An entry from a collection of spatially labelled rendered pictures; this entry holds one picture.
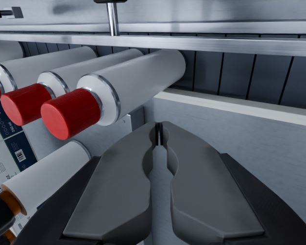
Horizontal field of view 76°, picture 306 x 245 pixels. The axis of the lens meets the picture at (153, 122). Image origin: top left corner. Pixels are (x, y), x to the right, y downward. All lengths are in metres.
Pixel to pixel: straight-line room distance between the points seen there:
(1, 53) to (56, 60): 0.25
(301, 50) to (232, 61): 0.11
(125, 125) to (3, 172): 0.44
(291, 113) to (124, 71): 0.19
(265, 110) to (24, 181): 0.48
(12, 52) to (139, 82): 0.44
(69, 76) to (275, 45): 0.19
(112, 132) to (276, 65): 0.34
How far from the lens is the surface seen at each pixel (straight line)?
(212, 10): 0.34
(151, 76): 0.22
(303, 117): 0.27
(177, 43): 0.22
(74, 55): 0.37
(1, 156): 0.72
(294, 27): 0.28
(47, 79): 0.23
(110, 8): 0.26
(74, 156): 0.56
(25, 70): 0.33
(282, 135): 0.37
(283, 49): 0.20
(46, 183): 0.53
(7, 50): 0.59
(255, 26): 0.28
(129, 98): 0.19
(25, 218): 0.88
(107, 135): 0.48
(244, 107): 0.26
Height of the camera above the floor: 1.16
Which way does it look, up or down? 48 degrees down
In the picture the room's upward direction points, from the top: 130 degrees counter-clockwise
